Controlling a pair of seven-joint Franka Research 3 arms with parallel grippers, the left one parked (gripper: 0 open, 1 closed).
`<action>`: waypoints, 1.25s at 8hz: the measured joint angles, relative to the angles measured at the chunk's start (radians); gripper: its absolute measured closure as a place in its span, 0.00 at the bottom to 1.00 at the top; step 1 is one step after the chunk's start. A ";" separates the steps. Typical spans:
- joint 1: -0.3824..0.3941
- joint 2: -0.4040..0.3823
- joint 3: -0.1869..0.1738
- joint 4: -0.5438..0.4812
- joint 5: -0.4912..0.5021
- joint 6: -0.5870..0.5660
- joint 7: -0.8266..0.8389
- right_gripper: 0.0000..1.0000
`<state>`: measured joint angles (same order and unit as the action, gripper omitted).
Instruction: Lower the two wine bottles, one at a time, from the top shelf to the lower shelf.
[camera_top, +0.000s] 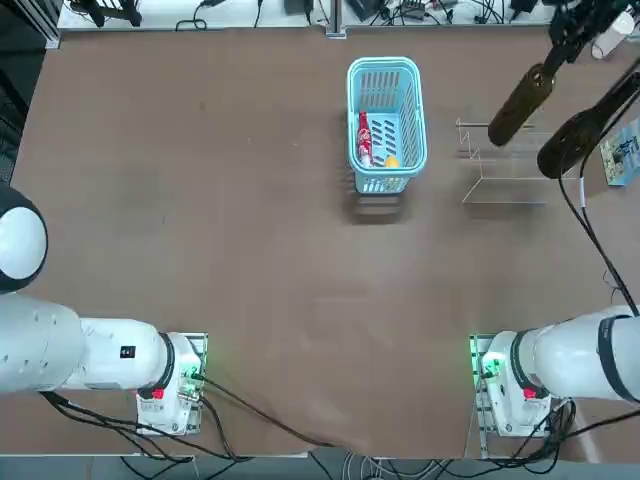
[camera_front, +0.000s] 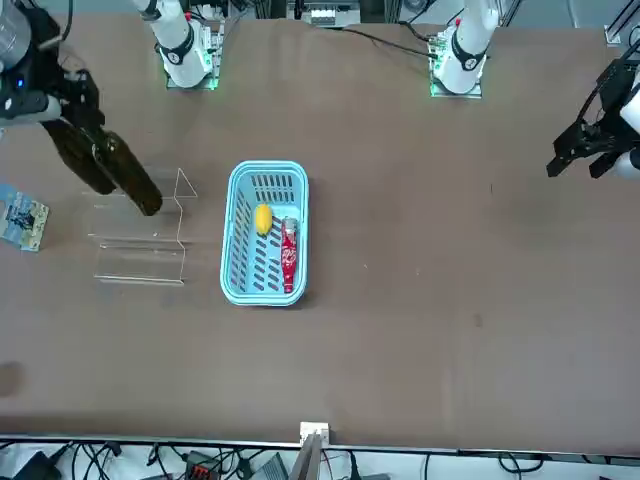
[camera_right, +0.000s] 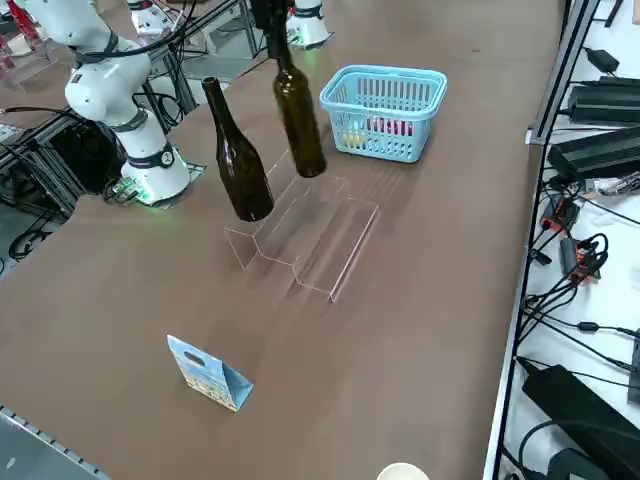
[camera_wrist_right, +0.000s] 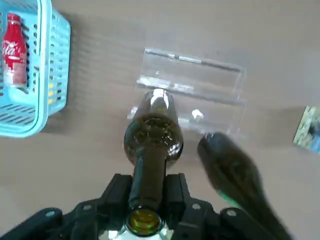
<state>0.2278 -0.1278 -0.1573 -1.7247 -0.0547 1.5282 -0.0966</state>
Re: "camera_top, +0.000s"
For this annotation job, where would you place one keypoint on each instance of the red cola bottle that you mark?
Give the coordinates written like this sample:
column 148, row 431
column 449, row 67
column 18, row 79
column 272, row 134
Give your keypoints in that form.
column 364, row 135

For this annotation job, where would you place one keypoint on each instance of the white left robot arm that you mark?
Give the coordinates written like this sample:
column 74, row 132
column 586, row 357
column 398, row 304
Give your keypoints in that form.
column 100, row 350

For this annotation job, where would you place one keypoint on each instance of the blue printed packet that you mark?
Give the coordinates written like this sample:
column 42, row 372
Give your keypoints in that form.
column 622, row 155

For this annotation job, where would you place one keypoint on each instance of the aluminium corner bracket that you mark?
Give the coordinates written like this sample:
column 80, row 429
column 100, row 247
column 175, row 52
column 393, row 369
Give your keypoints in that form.
column 53, row 42

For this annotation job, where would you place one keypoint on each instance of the light blue plastic basket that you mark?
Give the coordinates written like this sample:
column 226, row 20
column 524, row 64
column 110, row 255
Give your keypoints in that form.
column 382, row 61

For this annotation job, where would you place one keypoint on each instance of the yellow lemon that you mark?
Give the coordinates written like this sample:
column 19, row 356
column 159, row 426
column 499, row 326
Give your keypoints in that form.
column 391, row 161

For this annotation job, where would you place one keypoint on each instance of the black stand legs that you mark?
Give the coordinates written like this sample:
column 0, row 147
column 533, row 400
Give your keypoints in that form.
column 107, row 10

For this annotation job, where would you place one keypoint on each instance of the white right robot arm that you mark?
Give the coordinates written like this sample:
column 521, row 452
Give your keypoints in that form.
column 565, row 350

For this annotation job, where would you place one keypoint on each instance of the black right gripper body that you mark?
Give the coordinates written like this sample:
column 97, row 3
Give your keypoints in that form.
column 580, row 12

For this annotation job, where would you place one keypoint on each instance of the black hub with orange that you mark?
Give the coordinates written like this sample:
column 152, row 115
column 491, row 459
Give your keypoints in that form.
column 425, row 7

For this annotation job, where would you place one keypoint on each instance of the clear acrylic stepped shelf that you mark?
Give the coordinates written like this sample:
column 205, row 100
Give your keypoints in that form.
column 500, row 190

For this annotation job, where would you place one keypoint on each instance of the aluminium camera post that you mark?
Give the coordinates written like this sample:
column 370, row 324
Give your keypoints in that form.
column 336, row 15

